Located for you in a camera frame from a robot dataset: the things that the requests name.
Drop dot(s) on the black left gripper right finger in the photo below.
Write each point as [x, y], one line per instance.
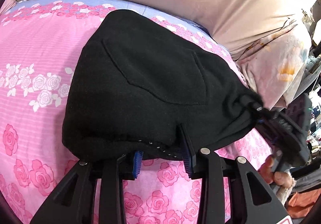
[232, 191]

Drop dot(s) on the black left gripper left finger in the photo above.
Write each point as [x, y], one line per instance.
[88, 189]

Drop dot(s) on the black pants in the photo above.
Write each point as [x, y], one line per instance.
[136, 83]

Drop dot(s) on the person's right hand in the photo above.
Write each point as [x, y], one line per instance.
[281, 179]

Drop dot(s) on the floral print pillow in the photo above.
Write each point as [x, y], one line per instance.
[273, 66]

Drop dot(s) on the pink floral bed sheet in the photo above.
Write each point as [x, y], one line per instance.
[41, 41]

